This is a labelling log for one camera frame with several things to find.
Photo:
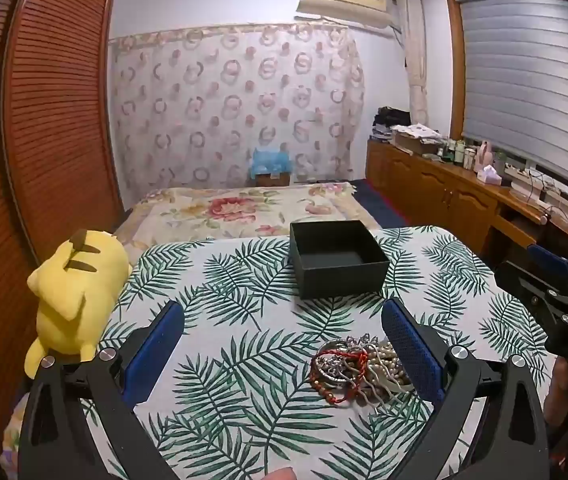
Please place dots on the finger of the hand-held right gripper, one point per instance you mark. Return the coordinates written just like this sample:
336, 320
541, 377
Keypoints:
551, 257
523, 280

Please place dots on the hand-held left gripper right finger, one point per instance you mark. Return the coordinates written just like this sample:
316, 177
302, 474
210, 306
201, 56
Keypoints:
411, 350

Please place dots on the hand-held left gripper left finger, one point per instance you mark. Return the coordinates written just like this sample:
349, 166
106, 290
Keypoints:
156, 355

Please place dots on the pale jade bangle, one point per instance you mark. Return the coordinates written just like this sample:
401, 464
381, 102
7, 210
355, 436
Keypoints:
393, 391

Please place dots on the silver bangle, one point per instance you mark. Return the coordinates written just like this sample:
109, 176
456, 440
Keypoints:
329, 367

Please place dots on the black square box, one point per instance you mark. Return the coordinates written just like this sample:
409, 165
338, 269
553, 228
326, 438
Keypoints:
336, 260

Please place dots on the white power strip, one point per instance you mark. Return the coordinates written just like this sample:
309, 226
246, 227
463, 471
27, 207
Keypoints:
523, 177

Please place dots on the leaf print tablecloth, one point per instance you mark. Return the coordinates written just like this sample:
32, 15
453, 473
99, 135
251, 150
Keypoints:
244, 340

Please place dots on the pink tissue box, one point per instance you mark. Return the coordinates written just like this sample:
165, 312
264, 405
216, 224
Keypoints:
489, 176

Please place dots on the yellow plush toy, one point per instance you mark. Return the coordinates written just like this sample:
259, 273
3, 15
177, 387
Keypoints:
79, 285

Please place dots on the pink bottle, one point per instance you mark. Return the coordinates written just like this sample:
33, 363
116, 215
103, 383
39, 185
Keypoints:
485, 155

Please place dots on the wooden sideboard cabinet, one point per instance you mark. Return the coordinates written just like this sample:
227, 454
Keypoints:
428, 185

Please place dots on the row of small bottles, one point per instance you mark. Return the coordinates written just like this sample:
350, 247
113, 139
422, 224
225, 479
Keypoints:
456, 152

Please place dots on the dark blue bedsheet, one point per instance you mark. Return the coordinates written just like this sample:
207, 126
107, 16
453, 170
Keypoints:
378, 205

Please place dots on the floral bed blanket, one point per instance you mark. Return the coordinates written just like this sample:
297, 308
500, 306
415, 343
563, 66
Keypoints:
224, 210

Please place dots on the flat cardboard box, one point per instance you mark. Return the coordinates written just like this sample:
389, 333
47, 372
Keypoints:
413, 140

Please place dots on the grey window blind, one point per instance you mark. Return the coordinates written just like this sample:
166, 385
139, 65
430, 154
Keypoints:
528, 70

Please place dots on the stack of folded clothes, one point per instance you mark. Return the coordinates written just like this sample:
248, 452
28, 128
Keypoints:
388, 120

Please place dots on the small cardboard box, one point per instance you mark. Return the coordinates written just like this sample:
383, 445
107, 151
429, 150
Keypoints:
273, 179

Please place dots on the blue plastic bag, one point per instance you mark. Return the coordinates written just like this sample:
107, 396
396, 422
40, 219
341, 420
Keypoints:
270, 160

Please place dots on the cream side curtain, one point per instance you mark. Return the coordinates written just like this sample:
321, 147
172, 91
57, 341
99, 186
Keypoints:
413, 50

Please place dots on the circle print curtain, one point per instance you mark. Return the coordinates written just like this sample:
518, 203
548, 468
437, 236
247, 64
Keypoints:
224, 110

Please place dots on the wooden louvred wardrobe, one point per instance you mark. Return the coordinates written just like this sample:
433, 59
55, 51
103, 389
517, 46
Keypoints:
49, 110

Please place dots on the wall air conditioner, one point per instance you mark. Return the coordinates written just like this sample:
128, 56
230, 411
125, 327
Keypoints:
343, 0

